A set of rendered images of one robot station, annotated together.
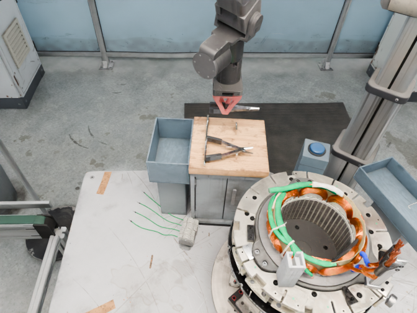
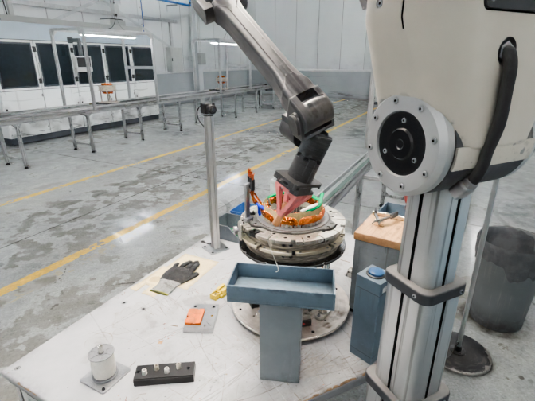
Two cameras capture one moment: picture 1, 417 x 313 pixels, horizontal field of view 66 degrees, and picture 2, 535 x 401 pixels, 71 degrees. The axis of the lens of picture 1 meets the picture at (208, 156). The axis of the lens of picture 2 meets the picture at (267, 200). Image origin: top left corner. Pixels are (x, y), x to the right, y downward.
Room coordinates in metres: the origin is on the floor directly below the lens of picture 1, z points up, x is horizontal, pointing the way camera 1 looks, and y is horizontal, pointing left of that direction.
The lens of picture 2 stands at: (0.81, -1.15, 1.55)
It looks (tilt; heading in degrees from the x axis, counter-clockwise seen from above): 21 degrees down; 122
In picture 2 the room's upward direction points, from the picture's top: straight up
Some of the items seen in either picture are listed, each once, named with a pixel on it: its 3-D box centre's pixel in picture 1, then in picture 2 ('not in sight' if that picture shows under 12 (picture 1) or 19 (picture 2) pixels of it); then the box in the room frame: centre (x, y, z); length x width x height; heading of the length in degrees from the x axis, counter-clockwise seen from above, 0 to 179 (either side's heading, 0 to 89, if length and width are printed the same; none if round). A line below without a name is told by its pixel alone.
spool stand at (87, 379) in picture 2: not in sight; (103, 360); (0.06, -0.74, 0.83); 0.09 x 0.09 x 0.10; 4
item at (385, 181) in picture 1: (385, 228); (281, 325); (0.44, -0.48, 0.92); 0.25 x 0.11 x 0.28; 24
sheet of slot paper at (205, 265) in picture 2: not in sight; (177, 274); (-0.13, -0.29, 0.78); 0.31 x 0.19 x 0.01; 94
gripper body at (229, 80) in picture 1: (228, 70); not in sight; (0.63, -0.04, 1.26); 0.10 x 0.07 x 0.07; 1
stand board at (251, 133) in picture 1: (228, 145); (394, 230); (0.60, -0.05, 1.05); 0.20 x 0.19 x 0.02; 90
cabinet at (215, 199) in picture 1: (224, 177); (388, 270); (0.60, -0.05, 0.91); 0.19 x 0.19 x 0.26; 0
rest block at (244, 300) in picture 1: (250, 303); not in sight; (0.26, -0.12, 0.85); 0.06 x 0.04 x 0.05; 41
